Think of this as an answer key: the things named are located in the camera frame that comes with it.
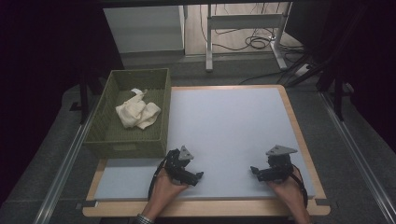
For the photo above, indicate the person's left hand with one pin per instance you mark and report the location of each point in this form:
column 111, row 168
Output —
column 163, row 193

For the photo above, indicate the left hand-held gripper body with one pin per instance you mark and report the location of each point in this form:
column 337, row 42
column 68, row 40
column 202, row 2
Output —
column 176, row 165

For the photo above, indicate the white metal desk frame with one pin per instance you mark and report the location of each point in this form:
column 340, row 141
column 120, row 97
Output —
column 243, row 21

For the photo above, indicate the aluminium floor rail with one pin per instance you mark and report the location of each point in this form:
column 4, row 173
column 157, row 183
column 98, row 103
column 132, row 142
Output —
column 62, row 174
column 358, row 155

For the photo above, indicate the white power strip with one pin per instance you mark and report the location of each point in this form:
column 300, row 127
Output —
column 302, row 70

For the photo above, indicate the white cabinet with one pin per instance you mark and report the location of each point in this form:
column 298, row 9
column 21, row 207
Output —
column 143, row 29

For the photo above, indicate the black metal stand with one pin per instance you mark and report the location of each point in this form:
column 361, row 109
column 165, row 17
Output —
column 339, row 99
column 84, row 99

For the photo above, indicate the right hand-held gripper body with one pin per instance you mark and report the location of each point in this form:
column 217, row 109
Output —
column 280, row 168

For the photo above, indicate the green woven basket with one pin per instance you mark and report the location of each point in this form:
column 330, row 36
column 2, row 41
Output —
column 137, row 77

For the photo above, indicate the person's right hand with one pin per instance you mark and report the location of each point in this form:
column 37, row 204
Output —
column 291, row 194

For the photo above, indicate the black tape piece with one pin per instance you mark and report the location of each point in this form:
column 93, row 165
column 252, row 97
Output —
column 322, row 202
column 87, row 204

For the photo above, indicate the cream muslin cloth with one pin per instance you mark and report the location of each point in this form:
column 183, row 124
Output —
column 135, row 112

